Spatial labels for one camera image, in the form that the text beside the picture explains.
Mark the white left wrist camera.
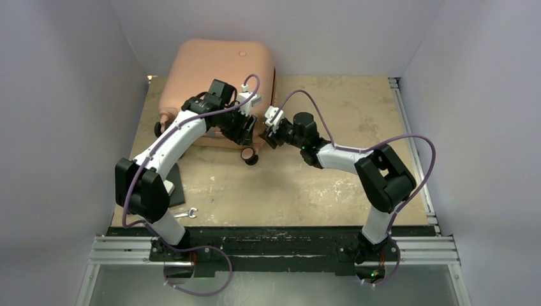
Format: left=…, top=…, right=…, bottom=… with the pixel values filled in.
left=235, top=84, right=262, bottom=117

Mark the black flat notebook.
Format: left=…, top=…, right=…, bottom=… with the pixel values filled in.
left=167, top=164, right=186, bottom=208

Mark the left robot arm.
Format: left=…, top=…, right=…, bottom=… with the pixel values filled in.
left=114, top=79, right=261, bottom=261

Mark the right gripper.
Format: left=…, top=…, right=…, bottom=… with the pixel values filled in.
left=260, top=119, right=305, bottom=150

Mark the silver wrench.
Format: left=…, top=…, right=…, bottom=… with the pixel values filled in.
left=174, top=207, right=198, bottom=219

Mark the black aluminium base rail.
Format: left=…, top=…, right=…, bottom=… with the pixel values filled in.
left=90, top=226, right=459, bottom=279

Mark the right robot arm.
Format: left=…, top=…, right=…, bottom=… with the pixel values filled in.
left=260, top=106, right=417, bottom=259

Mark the white square device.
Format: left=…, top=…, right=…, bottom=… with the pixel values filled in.
left=163, top=180, right=175, bottom=196

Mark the pink suitcase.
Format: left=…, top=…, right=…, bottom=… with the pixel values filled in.
left=154, top=39, right=276, bottom=165

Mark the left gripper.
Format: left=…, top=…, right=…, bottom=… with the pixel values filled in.
left=214, top=104, right=256, bottom=146

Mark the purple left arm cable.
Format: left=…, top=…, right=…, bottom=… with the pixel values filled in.
left=121, top=73, right=233, bottom=297

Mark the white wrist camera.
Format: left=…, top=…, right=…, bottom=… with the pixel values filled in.
left=264, top=106, right=285, bottom=131
left=235, top=84, right=262, bottom=117

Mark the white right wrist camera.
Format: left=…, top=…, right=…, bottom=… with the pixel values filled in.
left=264, top=106, right=285, bottom=131

